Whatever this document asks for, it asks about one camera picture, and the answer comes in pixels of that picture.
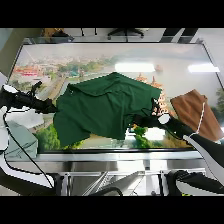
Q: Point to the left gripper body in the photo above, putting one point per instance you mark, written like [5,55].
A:
[46,106]

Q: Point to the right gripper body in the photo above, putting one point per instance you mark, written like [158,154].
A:
[145,121]

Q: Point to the green T-shirt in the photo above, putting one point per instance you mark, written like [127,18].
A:
[103,106]

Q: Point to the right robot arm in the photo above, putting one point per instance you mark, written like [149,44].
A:
[206,146]

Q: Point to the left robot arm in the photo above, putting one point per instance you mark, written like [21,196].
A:
[15,96]

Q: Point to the grey-green garment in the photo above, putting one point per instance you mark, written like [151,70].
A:
[21,141]

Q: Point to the brown garment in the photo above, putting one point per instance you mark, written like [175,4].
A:
[193,113]

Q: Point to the black office chair base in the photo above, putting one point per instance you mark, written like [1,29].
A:
[126,32]

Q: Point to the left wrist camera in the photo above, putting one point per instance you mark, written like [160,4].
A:
[36,88]

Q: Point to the silver frame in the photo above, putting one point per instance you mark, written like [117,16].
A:
[100,165]

